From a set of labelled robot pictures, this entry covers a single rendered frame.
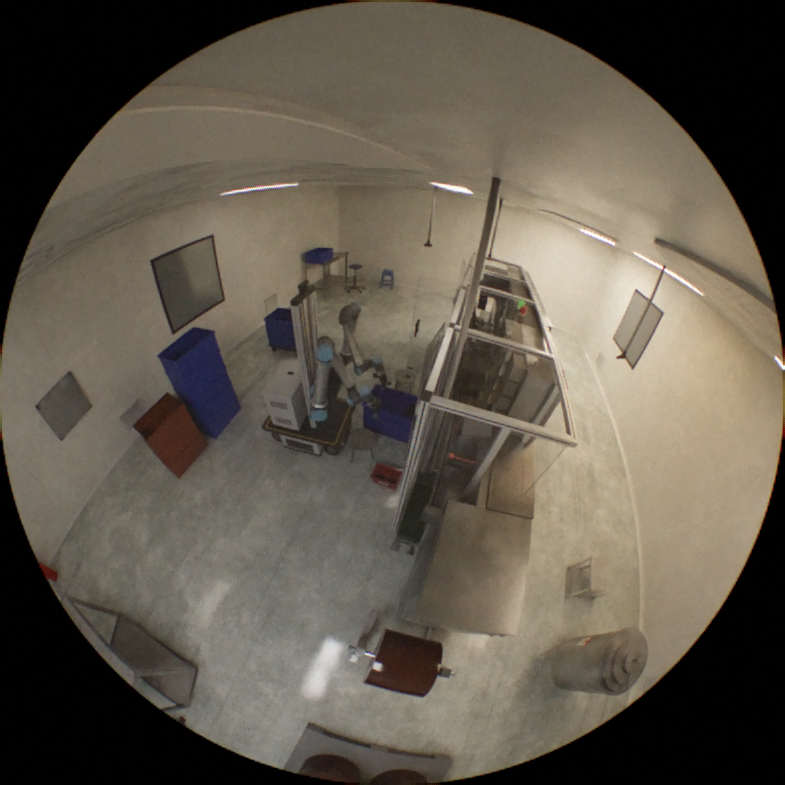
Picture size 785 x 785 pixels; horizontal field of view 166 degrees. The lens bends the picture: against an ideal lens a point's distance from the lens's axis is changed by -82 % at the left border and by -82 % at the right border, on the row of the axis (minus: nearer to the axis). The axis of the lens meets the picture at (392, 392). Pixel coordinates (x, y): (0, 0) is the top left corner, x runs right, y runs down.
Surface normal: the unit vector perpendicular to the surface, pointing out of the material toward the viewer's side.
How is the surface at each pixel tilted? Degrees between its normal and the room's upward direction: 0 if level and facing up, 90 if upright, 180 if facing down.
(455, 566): 0
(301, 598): 0
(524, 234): 90
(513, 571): 0
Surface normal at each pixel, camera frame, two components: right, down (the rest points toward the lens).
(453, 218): -0.32, 0.63
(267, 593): 0.08, -0.73
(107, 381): 0.94, 0.28
